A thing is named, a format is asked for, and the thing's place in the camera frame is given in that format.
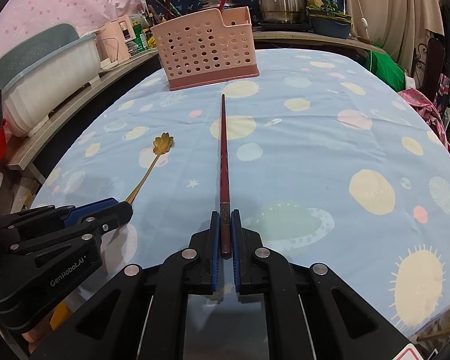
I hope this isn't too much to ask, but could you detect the dark red chopstick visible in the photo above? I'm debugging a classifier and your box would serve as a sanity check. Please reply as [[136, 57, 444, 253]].
[[219, 94, 232, 257]]

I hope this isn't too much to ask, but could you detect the gold leaf-shaped spoon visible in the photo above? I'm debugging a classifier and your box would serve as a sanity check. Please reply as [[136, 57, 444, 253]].
[[126, 133, 174, 204]]

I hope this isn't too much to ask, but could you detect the grey wooden counter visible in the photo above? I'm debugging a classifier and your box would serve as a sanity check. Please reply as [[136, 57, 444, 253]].
[[4, 31, 385, 172]]

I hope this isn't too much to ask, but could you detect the white dish rack bin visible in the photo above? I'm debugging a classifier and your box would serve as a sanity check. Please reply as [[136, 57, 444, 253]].
[[2, 33, 101, 137]]

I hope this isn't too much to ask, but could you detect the blue planet-print tablecloth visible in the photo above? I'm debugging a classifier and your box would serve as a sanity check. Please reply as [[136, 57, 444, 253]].
[[34, 49, 450, 334]]

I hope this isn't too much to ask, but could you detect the grey-blue dish rack lid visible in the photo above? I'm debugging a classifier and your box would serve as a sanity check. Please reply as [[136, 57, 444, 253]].
[[0, 23, 80, 89]]

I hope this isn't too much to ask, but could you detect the pink electric kettle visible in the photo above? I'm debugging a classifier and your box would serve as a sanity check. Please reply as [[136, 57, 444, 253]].
[[97, 15, 136, 63]]

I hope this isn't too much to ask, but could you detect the pink perforated utensil basket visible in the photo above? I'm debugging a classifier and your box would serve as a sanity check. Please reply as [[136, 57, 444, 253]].
[[152, 7, 259, 91]]

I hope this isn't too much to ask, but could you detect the pink floral cloth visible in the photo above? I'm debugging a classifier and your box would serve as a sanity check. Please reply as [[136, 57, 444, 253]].
[[397, 88, 449, 149]]

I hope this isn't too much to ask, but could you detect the green plastic bag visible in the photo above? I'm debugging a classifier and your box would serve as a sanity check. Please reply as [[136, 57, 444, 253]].
[[365, 51, 406, 92]]

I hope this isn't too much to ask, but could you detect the steel rice cooker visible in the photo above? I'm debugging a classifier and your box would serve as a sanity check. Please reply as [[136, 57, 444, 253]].
[[199, 0, 239, 11]]

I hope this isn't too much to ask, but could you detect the blue vegetable basin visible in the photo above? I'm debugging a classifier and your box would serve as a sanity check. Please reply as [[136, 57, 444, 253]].
[[309, 15, 351, 39]]

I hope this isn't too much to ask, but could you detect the beige hanging curtain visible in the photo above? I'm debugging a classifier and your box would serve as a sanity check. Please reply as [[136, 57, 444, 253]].
[[345, 0, 444, 72]]

